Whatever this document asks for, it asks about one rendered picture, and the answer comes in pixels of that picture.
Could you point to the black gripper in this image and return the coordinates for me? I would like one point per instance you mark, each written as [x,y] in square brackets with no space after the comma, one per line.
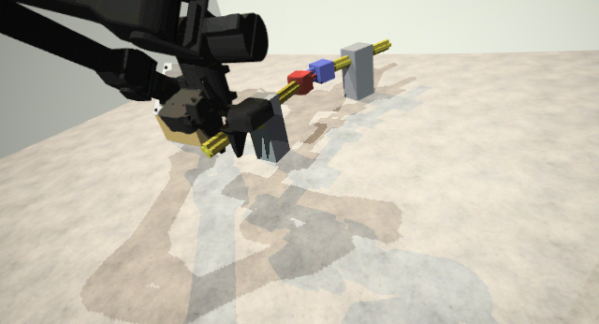
[241,119]

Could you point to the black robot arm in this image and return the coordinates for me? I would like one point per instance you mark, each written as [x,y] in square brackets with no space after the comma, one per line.
[200,39]

